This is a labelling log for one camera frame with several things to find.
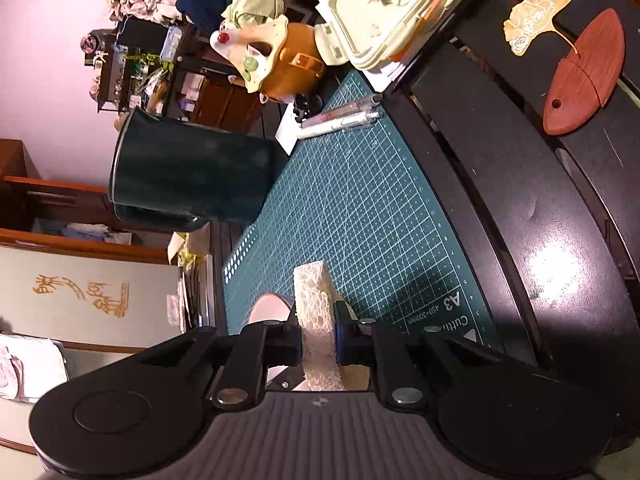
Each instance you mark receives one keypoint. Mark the white pink towel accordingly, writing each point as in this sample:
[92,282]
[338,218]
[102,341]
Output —
[30,365]

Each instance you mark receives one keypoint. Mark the orange bear ceramic pot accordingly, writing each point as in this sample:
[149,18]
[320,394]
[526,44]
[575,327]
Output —
[295,65]

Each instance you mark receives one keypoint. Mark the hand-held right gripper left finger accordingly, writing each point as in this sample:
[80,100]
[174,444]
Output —
[287,345]

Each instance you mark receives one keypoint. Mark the white fluffy cloth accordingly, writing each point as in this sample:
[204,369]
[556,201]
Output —
[315,320]

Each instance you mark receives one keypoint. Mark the panel with gold calligraphy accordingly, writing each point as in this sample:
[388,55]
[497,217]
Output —
[75,270]

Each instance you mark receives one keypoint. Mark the cluttered shelf desk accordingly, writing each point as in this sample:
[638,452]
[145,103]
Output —
[210,100]

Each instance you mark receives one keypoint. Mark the white pen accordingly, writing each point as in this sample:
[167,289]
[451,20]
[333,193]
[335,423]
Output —
[335,125]

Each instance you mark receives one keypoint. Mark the yellow ginkgo leaf bookmark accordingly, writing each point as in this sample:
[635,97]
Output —
[530,20]

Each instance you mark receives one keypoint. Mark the green container lid stack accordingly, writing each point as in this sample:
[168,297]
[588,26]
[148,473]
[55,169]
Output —
[380,25]

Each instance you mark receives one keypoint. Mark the green cutting mat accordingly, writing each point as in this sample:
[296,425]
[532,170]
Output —
[360,200]

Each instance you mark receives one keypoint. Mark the stack of books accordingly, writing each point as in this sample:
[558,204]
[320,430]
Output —
[197,295]

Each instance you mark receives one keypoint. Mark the brown wooden fish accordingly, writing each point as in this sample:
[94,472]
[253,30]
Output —
[585,75]

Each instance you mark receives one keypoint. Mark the white paper card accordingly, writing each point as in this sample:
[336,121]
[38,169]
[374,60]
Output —
[287,132]

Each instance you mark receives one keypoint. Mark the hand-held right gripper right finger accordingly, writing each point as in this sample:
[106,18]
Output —
[341,340]

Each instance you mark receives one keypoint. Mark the silver pen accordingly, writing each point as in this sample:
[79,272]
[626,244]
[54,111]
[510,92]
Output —
[350,107]

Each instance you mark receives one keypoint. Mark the dark green electric kettle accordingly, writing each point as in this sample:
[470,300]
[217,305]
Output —
[200,170]

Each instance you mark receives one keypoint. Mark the black binder clip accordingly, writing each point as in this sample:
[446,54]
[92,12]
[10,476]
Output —
[306,106]

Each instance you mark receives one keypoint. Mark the white bowl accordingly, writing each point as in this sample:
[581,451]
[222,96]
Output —
[267,307]

